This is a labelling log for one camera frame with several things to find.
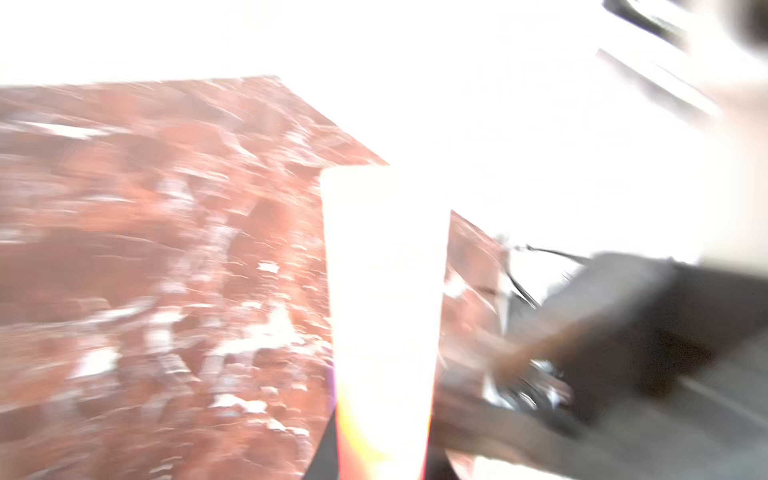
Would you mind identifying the thick pink marker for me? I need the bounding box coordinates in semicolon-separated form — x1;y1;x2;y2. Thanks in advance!
320;166;450;479

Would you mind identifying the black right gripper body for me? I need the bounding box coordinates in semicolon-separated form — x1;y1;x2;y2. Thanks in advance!
431;253;767;479

